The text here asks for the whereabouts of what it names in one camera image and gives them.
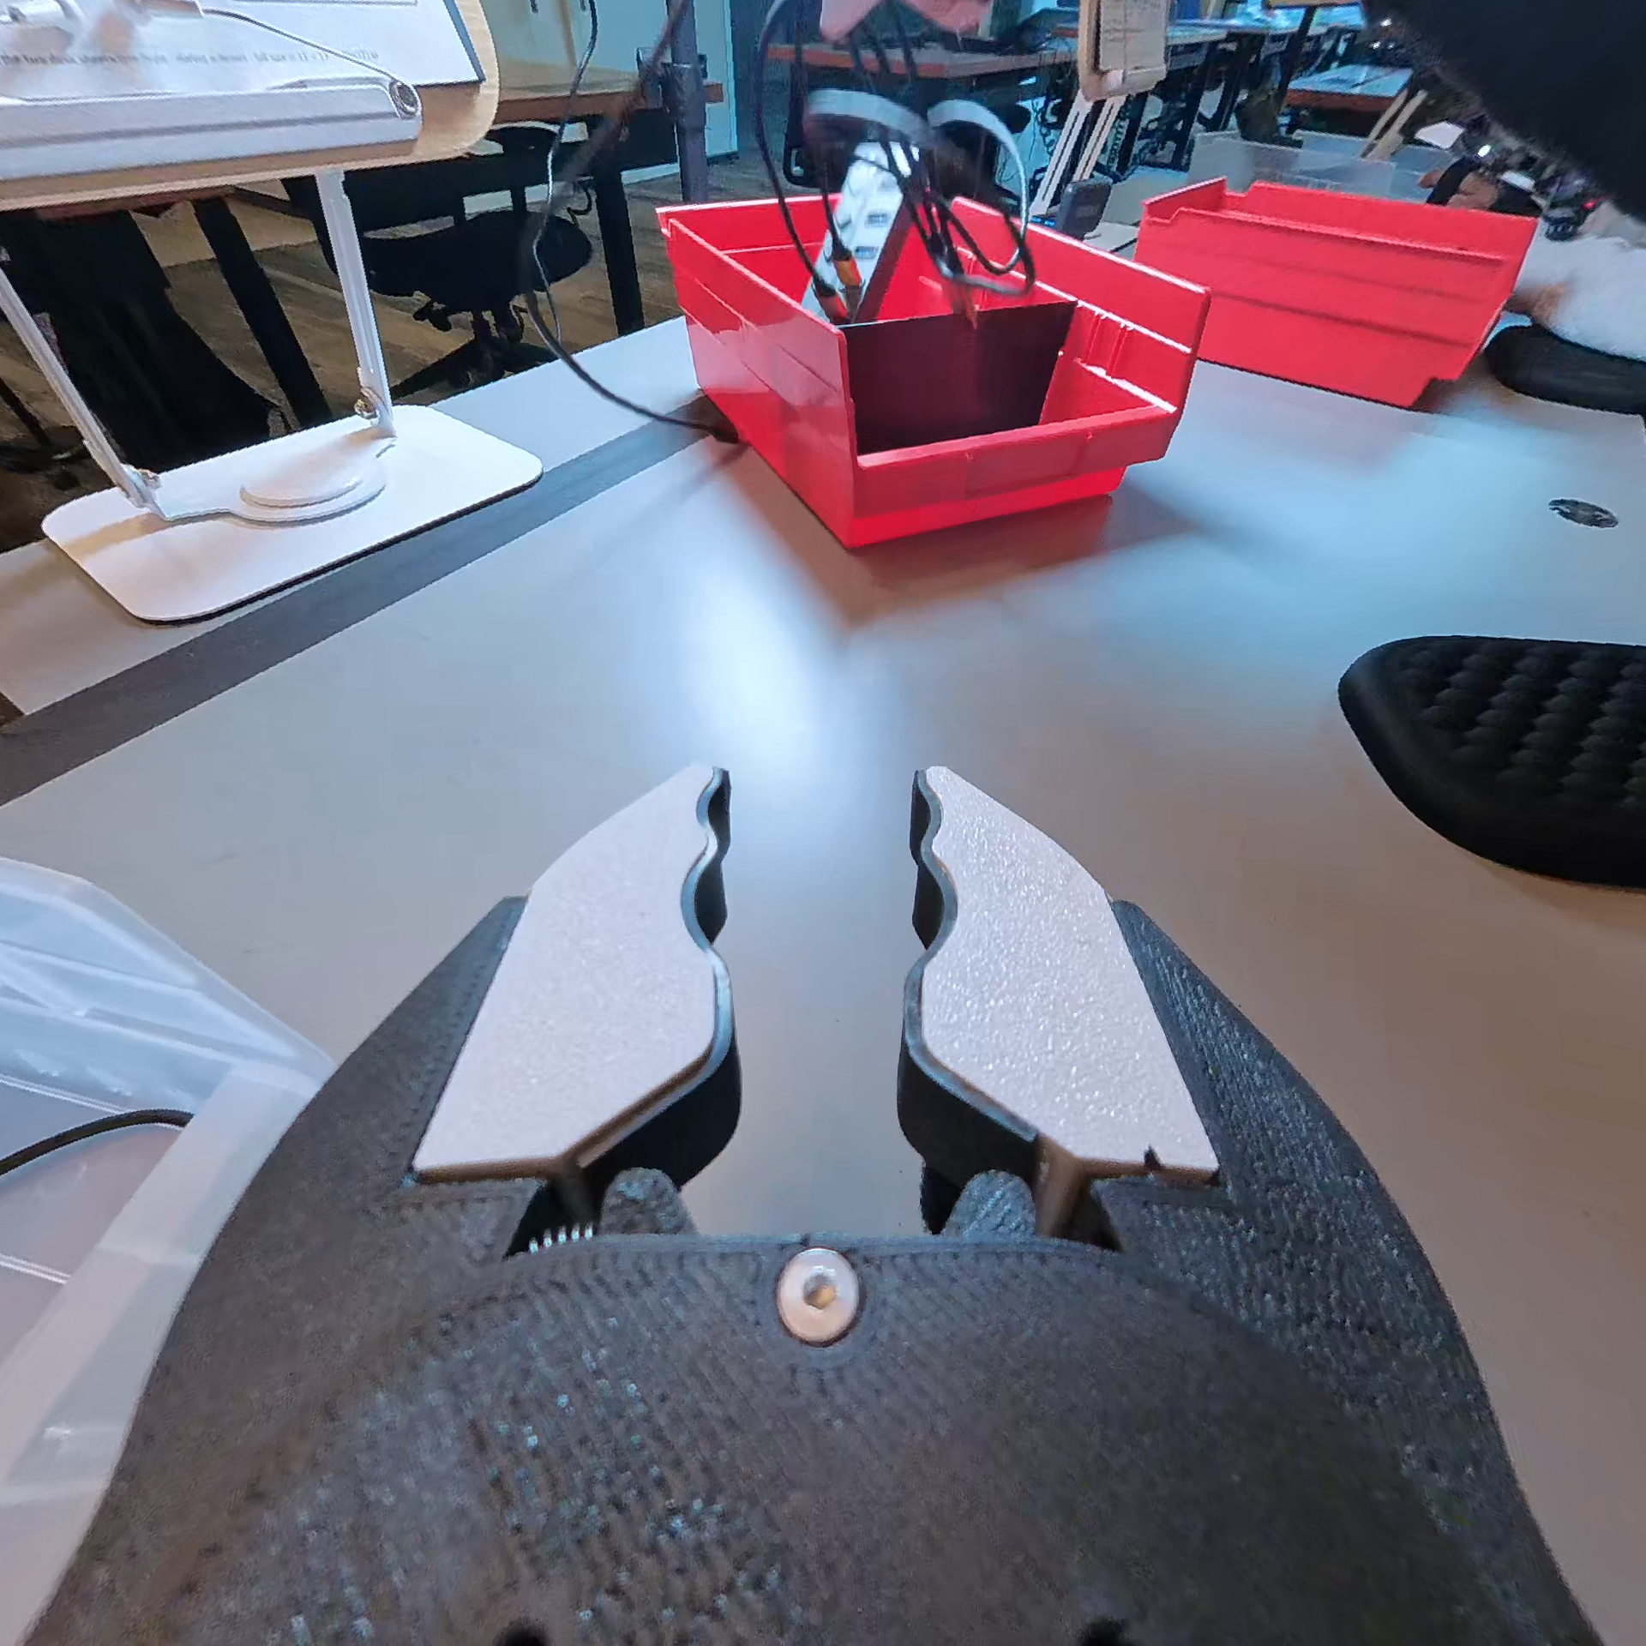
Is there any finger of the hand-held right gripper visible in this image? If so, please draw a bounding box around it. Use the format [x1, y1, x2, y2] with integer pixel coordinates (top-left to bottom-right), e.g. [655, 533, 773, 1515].
[801, 90, 933, 142]
[927, 97, 1034, 184]

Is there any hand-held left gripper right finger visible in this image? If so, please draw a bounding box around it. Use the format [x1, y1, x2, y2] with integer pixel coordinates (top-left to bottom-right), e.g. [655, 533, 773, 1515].
[896, 766, 1222, 1203]

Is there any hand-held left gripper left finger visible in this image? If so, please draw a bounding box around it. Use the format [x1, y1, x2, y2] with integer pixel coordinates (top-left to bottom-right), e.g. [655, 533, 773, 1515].
[412, 764, 745, 1203]

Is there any black usb hub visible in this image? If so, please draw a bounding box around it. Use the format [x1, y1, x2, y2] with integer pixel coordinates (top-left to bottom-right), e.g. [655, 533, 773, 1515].
[804, 139, 931, 325]

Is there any red plastic bin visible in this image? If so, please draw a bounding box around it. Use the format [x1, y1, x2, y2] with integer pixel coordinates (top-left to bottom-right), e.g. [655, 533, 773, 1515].
[657, 192, 1214, 550]
[1132, 176, 1541, 411]

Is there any black hub's attached cable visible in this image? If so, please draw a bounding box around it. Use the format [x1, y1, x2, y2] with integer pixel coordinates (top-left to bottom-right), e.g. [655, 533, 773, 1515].
[520, 0, 748, 445]

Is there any clear plastic bin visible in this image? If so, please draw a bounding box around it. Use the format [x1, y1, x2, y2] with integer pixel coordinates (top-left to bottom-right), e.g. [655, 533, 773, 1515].
[0, 854, 339, 1532]
[1189, 132, 1462, 194]

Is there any wooden document stand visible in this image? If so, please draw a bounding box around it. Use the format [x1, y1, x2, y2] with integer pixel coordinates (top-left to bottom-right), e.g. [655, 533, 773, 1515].
[1048, 0, 1175, 208]

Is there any black bin divider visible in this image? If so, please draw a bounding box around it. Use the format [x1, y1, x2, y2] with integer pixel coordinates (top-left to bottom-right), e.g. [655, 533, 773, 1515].
[838, 302, 1080, 454]

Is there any black office chair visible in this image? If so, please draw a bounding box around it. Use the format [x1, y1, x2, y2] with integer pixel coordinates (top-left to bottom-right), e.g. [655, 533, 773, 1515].
[345, 125, 596, 377]

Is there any black chair armrest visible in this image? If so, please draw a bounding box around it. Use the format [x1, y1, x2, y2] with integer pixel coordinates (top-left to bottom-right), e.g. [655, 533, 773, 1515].
[1338, 636, 1646, 889]
[1485, 321, 1646, 415]

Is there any instruction sheet on stand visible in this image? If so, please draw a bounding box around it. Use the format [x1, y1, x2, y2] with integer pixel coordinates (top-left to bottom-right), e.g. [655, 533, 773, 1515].
[0, 0, 548, 628]

